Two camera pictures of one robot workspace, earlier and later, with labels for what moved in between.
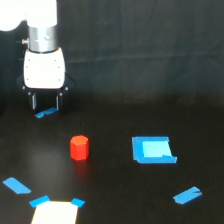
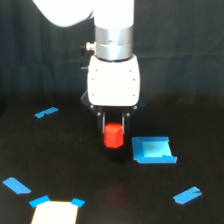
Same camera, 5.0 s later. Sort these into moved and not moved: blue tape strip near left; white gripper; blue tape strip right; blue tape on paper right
Moved: white gripper
Not moved: blue tape strip right; blue tape on paper right; blue tape strip near left
